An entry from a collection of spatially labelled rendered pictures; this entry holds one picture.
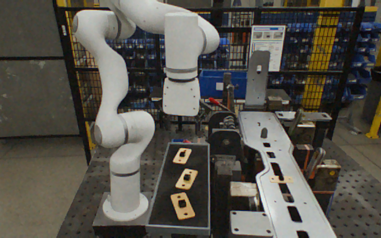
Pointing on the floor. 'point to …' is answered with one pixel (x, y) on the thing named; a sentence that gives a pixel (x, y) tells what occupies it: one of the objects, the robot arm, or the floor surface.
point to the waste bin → (374, 92)
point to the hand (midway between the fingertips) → (182, 128)
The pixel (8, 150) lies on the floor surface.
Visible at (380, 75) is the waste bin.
